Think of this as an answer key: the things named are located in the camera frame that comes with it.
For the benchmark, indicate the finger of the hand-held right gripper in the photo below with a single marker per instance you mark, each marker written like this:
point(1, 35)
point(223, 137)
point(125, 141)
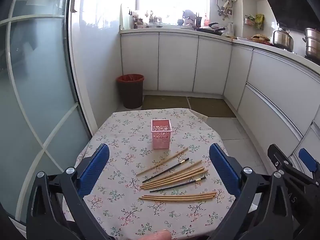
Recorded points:
point(278, 156)
point(308, 161)

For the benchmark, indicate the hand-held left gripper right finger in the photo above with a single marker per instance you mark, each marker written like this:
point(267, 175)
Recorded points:
point(223, 170)

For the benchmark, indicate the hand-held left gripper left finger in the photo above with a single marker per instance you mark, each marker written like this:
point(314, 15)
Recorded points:
point(96, 170)

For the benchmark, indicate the black chopstick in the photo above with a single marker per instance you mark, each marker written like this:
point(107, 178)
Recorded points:
point(177, 185)
point(165, 170)

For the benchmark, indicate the pink perforated utensil holder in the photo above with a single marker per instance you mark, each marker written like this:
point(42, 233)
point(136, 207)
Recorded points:
point(161, 136)

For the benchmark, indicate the person's left hand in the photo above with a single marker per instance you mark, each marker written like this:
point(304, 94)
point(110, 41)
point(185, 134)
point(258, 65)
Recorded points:
point(158, 235)

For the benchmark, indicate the floral tablecloth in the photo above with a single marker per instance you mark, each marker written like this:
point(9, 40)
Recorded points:
point(120, 135)

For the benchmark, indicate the white base cabinet with drawers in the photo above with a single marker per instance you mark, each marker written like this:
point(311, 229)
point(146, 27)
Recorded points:
point(275, 92)

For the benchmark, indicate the brown trash bin red bag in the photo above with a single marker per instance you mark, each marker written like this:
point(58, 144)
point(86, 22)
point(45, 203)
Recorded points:
point(130, 92)

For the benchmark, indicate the wide brown floor mat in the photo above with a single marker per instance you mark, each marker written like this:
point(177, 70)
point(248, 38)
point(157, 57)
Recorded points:
point(165, 102)

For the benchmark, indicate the frosted glass sliding door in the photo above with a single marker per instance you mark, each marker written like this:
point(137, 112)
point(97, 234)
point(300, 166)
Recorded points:
point(37, 80)

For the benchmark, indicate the steel kettle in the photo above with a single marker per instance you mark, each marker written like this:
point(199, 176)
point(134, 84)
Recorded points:
point(282, 38)

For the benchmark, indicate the white base cabinet with doors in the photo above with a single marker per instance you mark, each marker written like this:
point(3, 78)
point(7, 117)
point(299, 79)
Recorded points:
point(175, 62)

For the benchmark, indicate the steel steamer pot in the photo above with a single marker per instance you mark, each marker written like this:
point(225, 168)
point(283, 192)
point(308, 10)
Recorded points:
point(312, 42)

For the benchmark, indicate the plate of flatbread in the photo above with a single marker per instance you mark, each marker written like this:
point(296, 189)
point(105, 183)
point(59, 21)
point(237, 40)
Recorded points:
point(261, 38)

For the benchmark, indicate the white jug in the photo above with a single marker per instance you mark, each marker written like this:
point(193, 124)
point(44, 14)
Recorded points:
point(230, 28)

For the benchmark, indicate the black frying pan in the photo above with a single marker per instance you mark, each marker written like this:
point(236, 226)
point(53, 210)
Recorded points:
point(212, 30)

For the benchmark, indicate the red bottle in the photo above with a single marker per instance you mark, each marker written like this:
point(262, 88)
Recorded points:
point(206, 20)

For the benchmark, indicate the dark utensil block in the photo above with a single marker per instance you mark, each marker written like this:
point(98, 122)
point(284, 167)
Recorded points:
point(198, 20)

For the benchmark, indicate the water heater pipes and valve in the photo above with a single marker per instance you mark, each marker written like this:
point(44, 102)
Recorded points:
point(223, 10)

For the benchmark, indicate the white cutting board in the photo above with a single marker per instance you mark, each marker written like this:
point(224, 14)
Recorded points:
point(125, 16)

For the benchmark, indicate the grey bag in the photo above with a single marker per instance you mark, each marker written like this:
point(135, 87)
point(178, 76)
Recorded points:
point(188, 14)

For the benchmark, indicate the wall rack with packets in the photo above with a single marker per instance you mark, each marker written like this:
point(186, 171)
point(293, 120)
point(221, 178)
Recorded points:
point(256, 21)

